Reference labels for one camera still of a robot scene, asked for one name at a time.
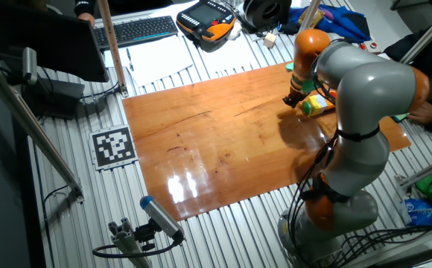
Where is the small wooden cube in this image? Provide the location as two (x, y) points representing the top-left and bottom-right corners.
(262, 32), (279, 50)

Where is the blue cloth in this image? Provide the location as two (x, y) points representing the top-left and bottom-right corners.
(278, 3), (372, 44)

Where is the grey camera on mount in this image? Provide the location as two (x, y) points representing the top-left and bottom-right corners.
(22, 46), (39, 86)

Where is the aluminium profile stub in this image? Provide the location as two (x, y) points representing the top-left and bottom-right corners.
(107, 217), (153, 268)

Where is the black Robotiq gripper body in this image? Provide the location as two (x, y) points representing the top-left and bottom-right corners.
(288, 72), (308, 102)

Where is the black computer monitor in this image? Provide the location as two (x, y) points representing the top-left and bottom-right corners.
(0, 0), (110, 83)

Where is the aluminium frame post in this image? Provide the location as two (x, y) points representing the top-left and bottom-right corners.
(397, 1), (432, 68)
(394, 152), (432, 190)
(0, 48), (86, 204)
(299, 0), (322, 31)

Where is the white paper sheet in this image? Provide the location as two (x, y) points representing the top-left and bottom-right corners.
(200, 35), (258, 74)
(103, 47), (132, 71)
(125, 34), (194, 88)

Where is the black orange teach pendant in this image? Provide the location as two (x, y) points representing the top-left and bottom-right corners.
(175, 0), (237, 53)

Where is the black white fiducial tag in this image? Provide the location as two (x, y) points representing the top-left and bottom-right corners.
(89, 124), (139, 172)

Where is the thin black cable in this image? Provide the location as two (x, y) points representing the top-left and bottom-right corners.
(41, 184), (70, 268)

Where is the bare human hand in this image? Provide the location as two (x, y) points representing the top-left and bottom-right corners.
(406, 102), (432, 125)
(77, 13), (96, 27)

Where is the black computer keyboard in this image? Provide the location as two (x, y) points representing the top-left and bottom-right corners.
(92, 15), (180, 51)

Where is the black cable bundle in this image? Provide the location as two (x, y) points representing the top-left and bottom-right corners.
(285, 130), (432, 268)

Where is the black filament spool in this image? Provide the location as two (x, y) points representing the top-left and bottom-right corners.
(242, 0), (293, 33)

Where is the varnished wooden board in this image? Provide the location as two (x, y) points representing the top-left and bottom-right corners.
(121, 62), (413, 223)

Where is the black box device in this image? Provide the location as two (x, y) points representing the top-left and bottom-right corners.
(22, 76), (87, 121)

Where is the silver camera with blue end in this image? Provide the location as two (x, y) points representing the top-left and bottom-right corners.
(139, 195), (185, 243)

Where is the black camera cable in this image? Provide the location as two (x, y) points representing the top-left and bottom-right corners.
(92, 237), (184, 259)

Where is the wooden upright post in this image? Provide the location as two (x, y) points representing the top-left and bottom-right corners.
(97, 0), (130, 98)

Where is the tan flat block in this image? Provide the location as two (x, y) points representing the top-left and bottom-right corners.
(298, 7), (327, 31)

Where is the blue plastic bag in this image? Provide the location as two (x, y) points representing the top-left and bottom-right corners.
(403, 197), (432, 227)

